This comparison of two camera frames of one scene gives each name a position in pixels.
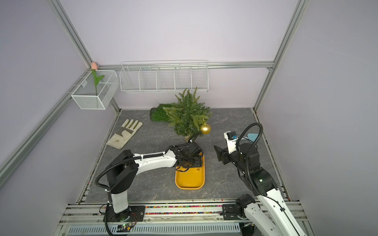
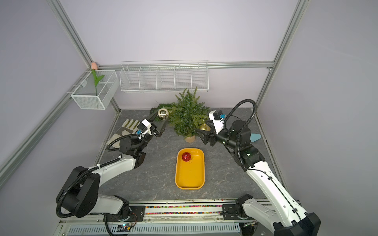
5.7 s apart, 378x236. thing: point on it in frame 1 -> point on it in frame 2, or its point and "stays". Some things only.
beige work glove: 124,133 stays
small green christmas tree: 187,113 stays
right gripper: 221,154 -> 207,134
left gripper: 199,162 -> 157,132
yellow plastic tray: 191,178 stays
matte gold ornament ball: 205,129 stays
